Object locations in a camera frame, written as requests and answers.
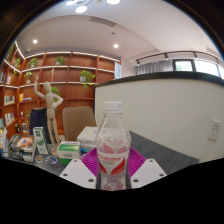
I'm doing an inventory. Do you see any black ceiling track rail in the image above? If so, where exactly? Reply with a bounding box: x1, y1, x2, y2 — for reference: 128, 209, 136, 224
134, 50, 224, 66

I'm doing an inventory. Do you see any brown wooden shelf unit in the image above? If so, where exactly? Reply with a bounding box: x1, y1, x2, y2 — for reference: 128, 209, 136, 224
0, 41, 122, 141

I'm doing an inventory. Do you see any window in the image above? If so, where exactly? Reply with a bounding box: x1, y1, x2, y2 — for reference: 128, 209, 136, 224
173, 59, 224, 79

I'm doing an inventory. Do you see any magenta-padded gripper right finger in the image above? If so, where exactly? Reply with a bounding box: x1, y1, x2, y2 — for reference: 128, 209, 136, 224
127, 147, 168, 190

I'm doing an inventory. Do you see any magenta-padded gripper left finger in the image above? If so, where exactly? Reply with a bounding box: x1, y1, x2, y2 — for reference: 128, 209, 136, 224
59, 147, 100, 190

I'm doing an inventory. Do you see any clear plastic water bottle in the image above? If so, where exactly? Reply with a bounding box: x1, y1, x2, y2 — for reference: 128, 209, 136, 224
94, 100, 132, 192

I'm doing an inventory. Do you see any tall green white carton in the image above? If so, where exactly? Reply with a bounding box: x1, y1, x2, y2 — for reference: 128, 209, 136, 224
32, 126, 49, 155

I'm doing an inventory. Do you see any dark navy chair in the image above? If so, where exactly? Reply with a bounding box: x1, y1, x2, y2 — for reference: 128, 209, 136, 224
29, 107, 51, 144

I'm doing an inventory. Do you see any white wall socket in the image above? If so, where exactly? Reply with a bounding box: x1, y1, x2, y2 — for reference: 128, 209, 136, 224
207, 120, 222, 141

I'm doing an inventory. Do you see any branched ceiling lamp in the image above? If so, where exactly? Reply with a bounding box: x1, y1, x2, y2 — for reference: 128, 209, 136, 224
64, 0, 122, 14

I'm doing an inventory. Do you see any wooden artist mannequin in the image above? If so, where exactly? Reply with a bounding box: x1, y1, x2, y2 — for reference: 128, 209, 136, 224
33, 75, 64, 158

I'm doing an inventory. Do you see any tan upholstered chair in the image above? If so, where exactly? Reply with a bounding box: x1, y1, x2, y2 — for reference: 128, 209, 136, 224
61, 105, 98, 142

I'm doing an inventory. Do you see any flat white box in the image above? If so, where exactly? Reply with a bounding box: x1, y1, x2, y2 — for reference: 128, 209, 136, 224
76, 125, 101, 155

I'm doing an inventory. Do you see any small green white box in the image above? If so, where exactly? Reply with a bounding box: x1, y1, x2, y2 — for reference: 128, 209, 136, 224
57, 141, 81, 164

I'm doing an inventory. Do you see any grey window curtain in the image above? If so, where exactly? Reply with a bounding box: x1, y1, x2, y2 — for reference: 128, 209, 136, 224
135, 59, 174, 76

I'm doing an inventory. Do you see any ceiling air vent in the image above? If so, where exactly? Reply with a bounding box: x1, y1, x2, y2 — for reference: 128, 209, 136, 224
89, 15, 118, 28

